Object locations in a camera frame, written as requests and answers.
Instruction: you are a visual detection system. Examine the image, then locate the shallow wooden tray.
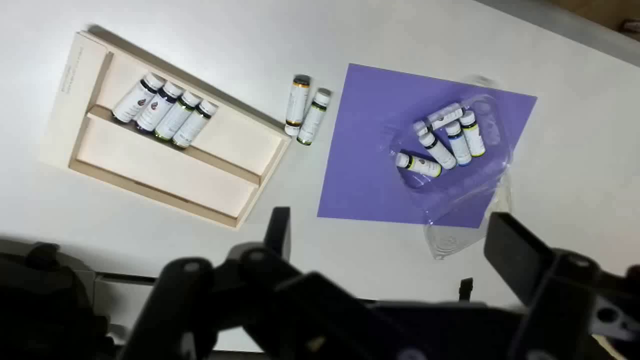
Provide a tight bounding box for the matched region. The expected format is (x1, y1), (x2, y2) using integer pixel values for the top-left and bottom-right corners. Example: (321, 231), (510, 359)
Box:
(42, 27), (288, 228)

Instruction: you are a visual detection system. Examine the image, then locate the purple paper mat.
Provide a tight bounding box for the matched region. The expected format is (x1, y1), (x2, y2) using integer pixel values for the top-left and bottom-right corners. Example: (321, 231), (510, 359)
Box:
(318, 64), (536, 228)

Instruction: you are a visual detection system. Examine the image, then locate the white bottle black cap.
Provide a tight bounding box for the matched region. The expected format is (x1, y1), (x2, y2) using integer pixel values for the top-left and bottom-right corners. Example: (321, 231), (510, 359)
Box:
(172, 101), (218, 149)
(112, 75), (164, 125)
(134, 82), (181, 132)
(284, 75), (312, 138)
(153, 93), (200, 141)
(295, 88), (332, 146)

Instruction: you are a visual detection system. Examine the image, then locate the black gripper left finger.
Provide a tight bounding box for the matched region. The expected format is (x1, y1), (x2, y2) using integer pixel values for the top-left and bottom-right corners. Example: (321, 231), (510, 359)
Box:
(264, 207), (289, 260)

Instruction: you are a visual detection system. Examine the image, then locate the clear plastic bowl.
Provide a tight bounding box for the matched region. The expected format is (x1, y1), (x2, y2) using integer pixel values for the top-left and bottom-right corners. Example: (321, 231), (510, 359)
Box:
(387, 91), (512, 226)

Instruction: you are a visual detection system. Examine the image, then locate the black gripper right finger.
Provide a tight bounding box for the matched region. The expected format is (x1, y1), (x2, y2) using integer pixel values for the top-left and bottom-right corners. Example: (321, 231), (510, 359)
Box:
(483, 212), (554, 289)

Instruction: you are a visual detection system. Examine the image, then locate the white bottle in bowl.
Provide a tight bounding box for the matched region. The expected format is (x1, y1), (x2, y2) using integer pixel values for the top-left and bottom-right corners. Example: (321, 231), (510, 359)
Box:
(396, 152), (442, 178)
(459, 111), (485, 159)
(446, 122), (472, 167)
(414, 122), (456, 170)
(427, 103), (464, 131)

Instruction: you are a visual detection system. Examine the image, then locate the clear plastic bowl lid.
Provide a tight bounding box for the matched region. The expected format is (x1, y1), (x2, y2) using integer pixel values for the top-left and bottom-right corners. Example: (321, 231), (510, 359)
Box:
(423, 174), (512, 260)

